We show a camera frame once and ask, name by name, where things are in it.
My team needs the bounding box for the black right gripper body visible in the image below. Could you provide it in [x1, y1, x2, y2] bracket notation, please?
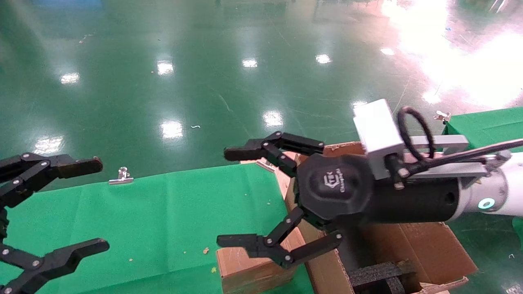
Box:
[294, 153, 463, 229]

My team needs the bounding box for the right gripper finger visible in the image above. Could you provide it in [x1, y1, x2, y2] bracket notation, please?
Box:
[224, 131, 324, 177]
[217, 207, 343, 269]

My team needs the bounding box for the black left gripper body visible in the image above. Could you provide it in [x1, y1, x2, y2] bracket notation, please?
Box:
[0, 206, 9, 243]

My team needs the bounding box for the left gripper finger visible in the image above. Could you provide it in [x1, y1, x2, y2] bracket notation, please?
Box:
[0, 153, 103, 209]
[0, 238, 110, 294]

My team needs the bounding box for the small taped cardboard box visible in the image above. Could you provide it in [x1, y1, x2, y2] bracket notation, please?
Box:
[217, 244, 306, 294]

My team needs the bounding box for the large open cardboard carton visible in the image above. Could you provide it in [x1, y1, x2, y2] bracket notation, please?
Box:
[282, 141, 478, 294]

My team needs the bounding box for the black foam insert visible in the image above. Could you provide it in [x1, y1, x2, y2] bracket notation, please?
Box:
[349, 261, 418, 294]

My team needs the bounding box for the large green table cloth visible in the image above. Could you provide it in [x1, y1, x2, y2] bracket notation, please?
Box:
[0, 163, 315, 294]

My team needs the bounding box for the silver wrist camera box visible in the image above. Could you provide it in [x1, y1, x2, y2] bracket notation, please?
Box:
[353, 99, 469, 190]

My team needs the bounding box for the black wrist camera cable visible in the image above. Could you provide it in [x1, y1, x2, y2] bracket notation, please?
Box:
[386, 106, 523, 180]

